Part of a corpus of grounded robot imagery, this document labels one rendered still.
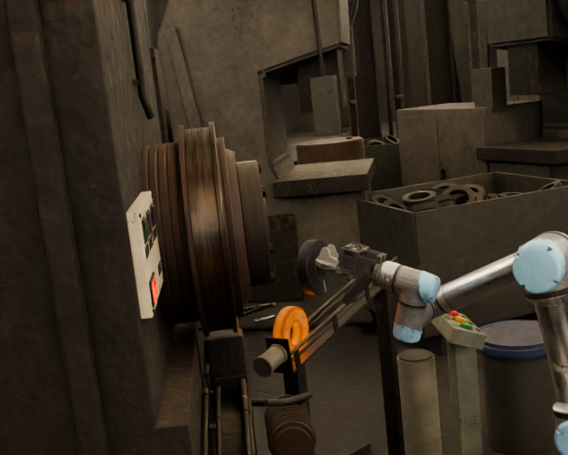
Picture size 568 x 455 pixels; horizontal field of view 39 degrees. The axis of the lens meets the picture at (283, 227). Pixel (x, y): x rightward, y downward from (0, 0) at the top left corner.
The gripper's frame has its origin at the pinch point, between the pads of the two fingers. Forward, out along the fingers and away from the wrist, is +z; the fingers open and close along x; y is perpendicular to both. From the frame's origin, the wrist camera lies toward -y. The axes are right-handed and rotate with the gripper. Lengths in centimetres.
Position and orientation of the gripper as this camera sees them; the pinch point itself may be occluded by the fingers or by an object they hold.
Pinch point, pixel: (314, 260)
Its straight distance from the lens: 221.3
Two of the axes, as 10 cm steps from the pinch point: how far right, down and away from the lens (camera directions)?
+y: 1.2, -9.4, -3.1
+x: -5.0, 2.1, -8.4
